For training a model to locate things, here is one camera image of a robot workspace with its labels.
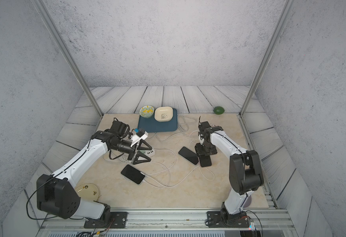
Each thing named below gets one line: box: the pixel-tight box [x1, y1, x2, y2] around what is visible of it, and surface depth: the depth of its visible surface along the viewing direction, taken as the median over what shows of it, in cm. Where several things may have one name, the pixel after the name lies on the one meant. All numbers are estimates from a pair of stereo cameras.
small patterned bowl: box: [139, 105, 155, 119], surface depth 121 cm
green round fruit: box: [213, 106, 225, 116], surface depth 121 cm
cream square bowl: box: [154, 106, 174, 122], surface depth 119 cm
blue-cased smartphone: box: [177, 146, 200, 166], surface depth 99 cm
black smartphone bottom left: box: [120, 164, 146, 185], surface depth 91 cm
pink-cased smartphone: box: [198, 155, 213, 168], surface depth 88 cm
